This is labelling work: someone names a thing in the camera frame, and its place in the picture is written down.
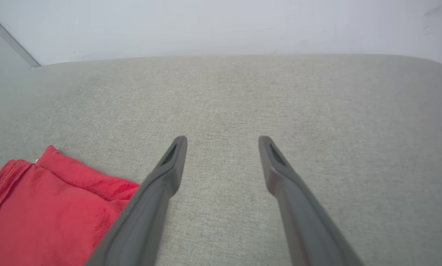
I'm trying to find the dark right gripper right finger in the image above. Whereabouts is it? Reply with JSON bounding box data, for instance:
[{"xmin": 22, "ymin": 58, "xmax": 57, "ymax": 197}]
[{"xmin": 258, "ymin": 135, "xmax": 366, "ymax": 266}]

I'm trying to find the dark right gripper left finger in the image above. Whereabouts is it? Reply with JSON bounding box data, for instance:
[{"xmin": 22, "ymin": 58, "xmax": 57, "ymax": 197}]
[{"xmin": 84, "ymin": 136, "xmax": 188, "ymax": 266}]

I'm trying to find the red jersey with white sleeves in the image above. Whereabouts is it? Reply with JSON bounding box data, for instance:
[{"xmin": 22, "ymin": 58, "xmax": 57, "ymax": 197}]
[{"xmin": 0, "ymin": 145, "xmax": 140, "ymax": 266}]

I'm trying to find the grey fabric sofa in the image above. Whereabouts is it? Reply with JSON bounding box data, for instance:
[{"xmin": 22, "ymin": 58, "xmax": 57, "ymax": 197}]
[{"xmin": 0, "ymin": 54, "xmax": 442, "ymax": 266}]

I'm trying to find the grey wall corner strip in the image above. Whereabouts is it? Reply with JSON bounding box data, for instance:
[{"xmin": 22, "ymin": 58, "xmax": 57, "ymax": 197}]
[{"xmin": 0, "ymin": 7, "xmax": 41, "ymax": 69}]

